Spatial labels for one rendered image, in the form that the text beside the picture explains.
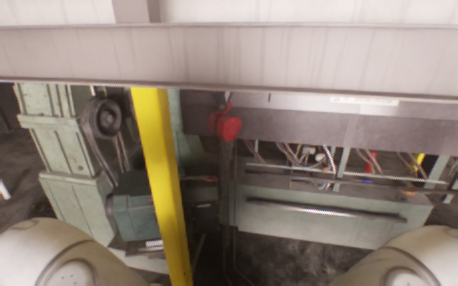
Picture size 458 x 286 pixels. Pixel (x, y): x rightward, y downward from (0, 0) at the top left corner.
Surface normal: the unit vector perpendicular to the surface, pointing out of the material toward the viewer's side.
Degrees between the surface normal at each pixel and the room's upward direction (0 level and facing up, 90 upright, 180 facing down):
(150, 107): 90
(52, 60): 90
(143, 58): 90
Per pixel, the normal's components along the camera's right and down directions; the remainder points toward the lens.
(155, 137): -0.18, 0.46
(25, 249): -0.14, -0.72
